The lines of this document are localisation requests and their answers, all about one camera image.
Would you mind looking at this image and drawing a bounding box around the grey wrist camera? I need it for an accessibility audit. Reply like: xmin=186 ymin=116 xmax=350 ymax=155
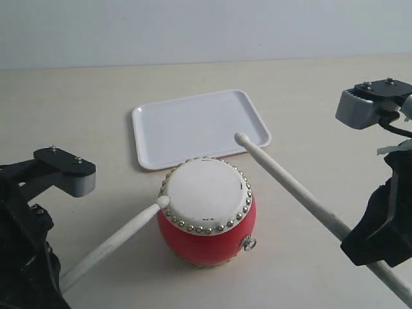
xmin=335 ymin=78 xmax=411 ymax=130
xmin=33 ymin=147 xmax=97 ymax=198

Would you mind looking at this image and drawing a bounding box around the white wooden drumstick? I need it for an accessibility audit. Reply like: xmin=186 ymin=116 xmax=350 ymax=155
xmin=234 ymin=132 xmax=411 ymax=308
xmin=60 ymin=196 xmax=170 ymax=294

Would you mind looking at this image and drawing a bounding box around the red small drum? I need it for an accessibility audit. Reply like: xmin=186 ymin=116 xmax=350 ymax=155
xmin=157 ymin=157 xmax=257 ymax=267

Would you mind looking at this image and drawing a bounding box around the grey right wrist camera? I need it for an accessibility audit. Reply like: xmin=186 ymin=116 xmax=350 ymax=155
xmin=335 ymin=78 xmax=411 ymax=130

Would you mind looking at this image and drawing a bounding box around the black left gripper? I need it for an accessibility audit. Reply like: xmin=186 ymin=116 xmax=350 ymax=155
xmin=1 ymin=162 xmax=70 ymax=308

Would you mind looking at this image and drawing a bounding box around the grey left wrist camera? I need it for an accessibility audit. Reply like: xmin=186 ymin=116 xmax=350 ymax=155
xmin=33 ymin=147 xmax=97 ymax=198

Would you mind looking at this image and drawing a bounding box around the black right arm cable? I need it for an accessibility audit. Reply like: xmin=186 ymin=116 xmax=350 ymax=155
xmin=378 ymin=111 xmax=412 ymax=138

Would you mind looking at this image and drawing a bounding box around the white plastic tray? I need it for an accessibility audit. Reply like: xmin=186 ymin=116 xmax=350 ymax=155
xmin=131 ymin=89 xmax=272 ymax=171

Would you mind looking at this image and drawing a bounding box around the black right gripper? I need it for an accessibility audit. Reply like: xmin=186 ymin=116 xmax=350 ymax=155
xmin=341 ymin=139 xmax=411 ymax=268

